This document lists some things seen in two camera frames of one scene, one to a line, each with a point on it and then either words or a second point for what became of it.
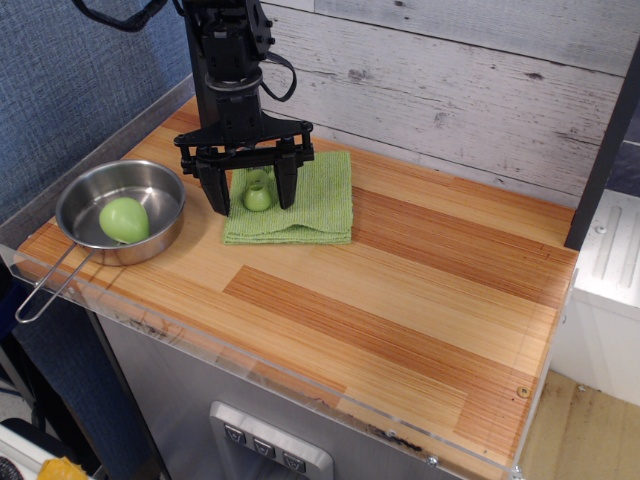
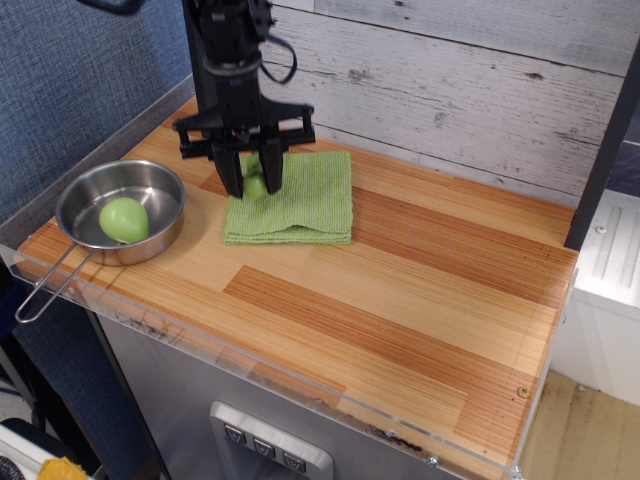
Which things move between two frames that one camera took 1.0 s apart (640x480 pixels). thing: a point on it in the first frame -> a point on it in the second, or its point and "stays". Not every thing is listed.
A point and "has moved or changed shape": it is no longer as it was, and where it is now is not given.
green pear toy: (125, 219) stays
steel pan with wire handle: (124, 212) stays
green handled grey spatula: (257, 195) has moved or changed shape
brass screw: (523, 392) stays
